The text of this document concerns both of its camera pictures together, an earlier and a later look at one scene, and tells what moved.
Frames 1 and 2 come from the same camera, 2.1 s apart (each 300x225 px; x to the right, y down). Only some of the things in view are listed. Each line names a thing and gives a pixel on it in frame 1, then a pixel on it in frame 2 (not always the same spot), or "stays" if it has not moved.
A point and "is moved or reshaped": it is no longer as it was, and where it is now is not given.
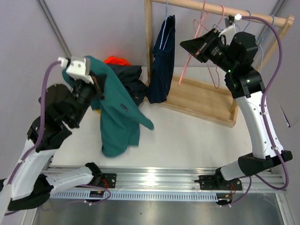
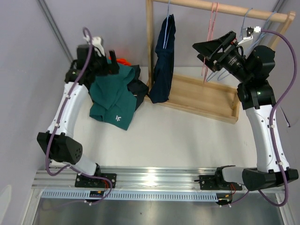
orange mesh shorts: (112, 59) stays
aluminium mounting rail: (177, 180) stays
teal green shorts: (120, 118) is moved or reshaped
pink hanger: (204, 14) to (209, 33)
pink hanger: (217, 67) to (212, 35)
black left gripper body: (96, 88) to (101, 68)
